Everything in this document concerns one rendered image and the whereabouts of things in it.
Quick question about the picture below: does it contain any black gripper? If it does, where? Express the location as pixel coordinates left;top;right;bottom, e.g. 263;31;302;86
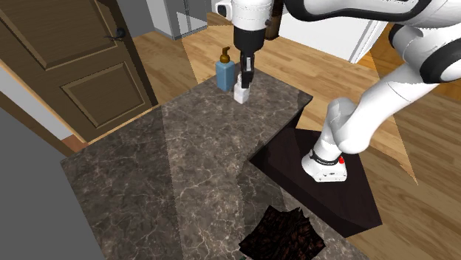
233;26;266;90

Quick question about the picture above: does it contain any small white bottle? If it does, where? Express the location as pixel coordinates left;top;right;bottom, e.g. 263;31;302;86
233;72;251;105

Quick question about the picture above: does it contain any blue soap dispenser brown pump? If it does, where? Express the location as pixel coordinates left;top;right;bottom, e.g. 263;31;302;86
215;46;236;93

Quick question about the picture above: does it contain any white grey glass-door cabinet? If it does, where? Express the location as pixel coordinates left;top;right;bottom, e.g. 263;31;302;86
146;0;214;41

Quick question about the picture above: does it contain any dark robot stand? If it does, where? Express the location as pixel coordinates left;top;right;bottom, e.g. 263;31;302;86
248;127;383;239

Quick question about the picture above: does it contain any dark brown patterned flat thing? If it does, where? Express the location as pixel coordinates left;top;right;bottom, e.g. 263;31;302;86
238;205;327;260

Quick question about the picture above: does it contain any brown wooden door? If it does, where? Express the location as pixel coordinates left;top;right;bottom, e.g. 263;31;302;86
0;0;160;146

